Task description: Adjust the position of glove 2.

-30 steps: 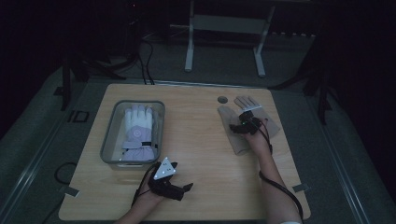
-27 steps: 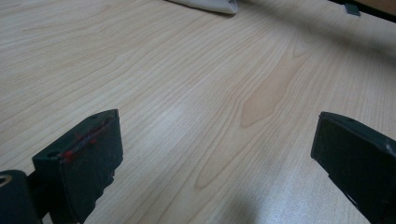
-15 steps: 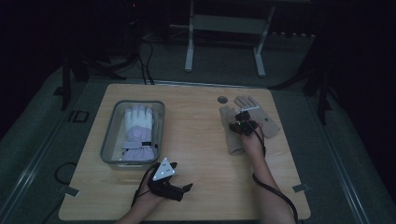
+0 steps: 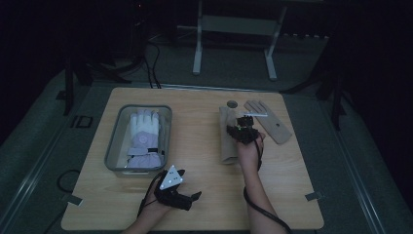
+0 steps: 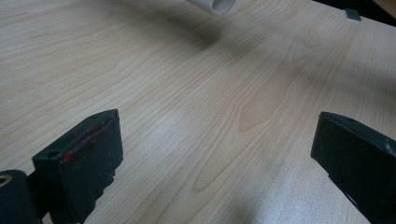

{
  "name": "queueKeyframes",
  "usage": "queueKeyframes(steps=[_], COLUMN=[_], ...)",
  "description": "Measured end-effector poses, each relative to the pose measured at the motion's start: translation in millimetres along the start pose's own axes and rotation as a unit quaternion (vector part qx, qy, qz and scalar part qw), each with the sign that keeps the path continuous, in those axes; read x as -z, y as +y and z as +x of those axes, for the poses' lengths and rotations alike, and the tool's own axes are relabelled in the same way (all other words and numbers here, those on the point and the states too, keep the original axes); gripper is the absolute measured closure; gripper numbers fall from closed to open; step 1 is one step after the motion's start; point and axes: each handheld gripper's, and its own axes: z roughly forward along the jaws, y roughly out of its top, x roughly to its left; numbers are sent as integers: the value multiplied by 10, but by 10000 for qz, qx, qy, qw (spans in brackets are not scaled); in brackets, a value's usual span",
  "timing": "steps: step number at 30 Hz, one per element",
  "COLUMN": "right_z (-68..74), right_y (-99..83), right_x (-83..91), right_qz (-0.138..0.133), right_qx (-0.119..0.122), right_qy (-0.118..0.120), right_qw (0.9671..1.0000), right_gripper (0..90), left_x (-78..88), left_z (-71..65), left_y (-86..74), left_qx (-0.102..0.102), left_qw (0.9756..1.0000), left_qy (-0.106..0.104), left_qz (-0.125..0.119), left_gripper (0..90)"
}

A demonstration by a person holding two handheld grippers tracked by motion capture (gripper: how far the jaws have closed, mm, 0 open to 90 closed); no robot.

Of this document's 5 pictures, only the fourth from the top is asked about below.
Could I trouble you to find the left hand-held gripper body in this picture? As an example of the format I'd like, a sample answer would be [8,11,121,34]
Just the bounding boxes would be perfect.
[153,164,193,212]

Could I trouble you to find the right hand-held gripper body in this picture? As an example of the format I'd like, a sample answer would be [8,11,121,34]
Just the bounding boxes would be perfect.
[235,111,269,146]

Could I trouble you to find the plain beige knit glove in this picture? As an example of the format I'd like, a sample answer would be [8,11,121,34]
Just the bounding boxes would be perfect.
[218,105,248,166]

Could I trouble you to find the purple and white winter glove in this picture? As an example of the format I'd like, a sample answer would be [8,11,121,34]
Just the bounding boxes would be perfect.
[125,108,166,170]

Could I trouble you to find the grey plastic bin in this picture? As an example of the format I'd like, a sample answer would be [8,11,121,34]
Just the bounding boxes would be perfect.
[103,103,173,173]

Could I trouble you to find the person's right hand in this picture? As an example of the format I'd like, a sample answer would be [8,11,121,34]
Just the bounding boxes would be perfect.
[236,132,267,171]

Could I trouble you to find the person's left hand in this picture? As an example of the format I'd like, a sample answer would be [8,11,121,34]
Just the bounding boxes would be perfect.
[141,194,173,223]

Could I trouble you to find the beige knit glove with button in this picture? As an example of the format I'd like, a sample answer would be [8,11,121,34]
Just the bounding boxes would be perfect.
[244,99,293,145]

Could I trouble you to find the grey tape piece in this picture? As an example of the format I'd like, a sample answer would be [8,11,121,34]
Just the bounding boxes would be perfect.
[61,193,85,208]
[304,191,324,202]

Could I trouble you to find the black tripod stand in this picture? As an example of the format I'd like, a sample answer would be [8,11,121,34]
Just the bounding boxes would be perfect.
[282,62,357,132]
[56,57,132,117]

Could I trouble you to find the white metal stand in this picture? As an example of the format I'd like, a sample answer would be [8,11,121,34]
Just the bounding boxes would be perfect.
[176,0,289,82]

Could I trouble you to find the pale power strip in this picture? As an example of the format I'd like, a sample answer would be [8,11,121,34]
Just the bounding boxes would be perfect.
[282,32,329,40]

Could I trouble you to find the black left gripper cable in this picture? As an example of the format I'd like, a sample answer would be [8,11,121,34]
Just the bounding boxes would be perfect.
[136,171,165,218]

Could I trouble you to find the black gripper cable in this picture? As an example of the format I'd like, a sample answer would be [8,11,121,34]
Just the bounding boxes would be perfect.
[136,171,165,218]
[243,137,294,234]

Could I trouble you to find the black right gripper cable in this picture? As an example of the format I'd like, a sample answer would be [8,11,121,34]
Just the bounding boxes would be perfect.
[243,137,294,234]

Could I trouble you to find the black hanging cables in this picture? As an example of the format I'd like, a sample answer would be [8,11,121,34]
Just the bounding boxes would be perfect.
[141,38,163,90]

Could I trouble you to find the black looped floor cable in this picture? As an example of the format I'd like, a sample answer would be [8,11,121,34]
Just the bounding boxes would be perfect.
[56,168,82,193]

